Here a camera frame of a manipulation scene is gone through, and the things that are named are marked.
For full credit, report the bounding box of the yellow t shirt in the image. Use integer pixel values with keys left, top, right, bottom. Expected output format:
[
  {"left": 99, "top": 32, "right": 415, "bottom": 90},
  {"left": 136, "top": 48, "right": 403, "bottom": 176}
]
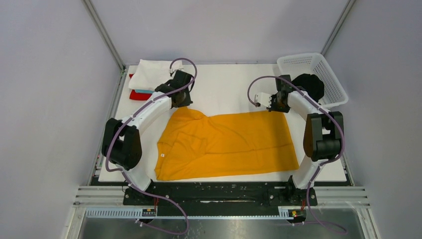
[{"left": 155, "top": 107, "right": 299, "bottom": 181}]

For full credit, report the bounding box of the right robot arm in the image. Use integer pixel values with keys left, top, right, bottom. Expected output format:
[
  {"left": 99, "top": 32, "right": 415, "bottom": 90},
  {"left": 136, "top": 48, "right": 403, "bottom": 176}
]
[{"left": 268, "top": 76, "right": 344, "bottom": 205}]

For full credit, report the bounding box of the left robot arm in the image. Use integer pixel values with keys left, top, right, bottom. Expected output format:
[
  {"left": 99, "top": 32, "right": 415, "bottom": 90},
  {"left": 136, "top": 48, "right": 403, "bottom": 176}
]
[{"left": 102, "top": 70, "right": 195, "bottom": 205}]

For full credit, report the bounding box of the black t shirt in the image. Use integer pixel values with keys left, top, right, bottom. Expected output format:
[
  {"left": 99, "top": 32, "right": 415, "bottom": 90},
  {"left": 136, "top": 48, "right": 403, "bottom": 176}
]
[{"left": 292, "top": 74, "right": 325, "bottom": 102}]

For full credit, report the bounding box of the white folded t shirt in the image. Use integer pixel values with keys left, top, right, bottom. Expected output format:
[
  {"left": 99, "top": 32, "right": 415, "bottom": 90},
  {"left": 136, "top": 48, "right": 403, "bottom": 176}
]
[{"left": 135, "top": 60, "right": 184, "bottom": 90}]

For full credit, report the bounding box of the blue folded t shirt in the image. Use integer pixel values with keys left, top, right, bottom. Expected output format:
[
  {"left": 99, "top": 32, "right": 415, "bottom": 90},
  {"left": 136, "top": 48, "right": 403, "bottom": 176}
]
[{"left": 134, "top": 90, "right": 154, "bottom": 94}]

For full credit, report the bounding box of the red folded t shirt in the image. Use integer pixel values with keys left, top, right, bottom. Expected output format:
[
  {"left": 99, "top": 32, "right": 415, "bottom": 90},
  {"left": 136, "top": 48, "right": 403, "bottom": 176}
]
[{"left": 128, "top": 73, "right": 152, "bottom": 101}]

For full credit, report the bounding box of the white plastic basket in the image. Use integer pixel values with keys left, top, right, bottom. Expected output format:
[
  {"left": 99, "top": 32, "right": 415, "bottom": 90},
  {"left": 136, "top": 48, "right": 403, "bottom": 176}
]
[{"left": 277, "top": 53, "right": 349, "bottom": 109}]

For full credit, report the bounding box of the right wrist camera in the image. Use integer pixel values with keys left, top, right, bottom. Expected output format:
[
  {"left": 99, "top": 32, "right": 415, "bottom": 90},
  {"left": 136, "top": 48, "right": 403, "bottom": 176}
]
[{"left": 254, "top": 92, "right": 272, "bottom": 108}]

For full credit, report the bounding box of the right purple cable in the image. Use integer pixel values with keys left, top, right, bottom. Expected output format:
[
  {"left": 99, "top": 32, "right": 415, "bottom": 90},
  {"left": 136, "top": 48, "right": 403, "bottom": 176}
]
[{"left": 247, "top": 76, "right": 349, "bottom": 235}]

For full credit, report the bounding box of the purple cable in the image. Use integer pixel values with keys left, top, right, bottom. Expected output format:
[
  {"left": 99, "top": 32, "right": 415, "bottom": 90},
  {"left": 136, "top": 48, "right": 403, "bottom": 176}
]
[
  {"left": 247, "top": 76, "right": 349, "bottom": 235},
  {"left": 104, "top": 57, "right": 199, "bottom": 236}
]

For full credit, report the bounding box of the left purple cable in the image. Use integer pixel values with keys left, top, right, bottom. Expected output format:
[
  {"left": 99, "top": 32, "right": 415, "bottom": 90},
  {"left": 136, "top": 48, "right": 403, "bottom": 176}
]
[{"left": 104, "top": 57, "right": 199, "bottom": 236}]

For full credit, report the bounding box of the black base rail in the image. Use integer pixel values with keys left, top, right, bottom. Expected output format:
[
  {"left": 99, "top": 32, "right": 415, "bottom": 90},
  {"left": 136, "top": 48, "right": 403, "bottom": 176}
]
[{"left": 91, "top": 176, "right": 350, "bottom": 219}]

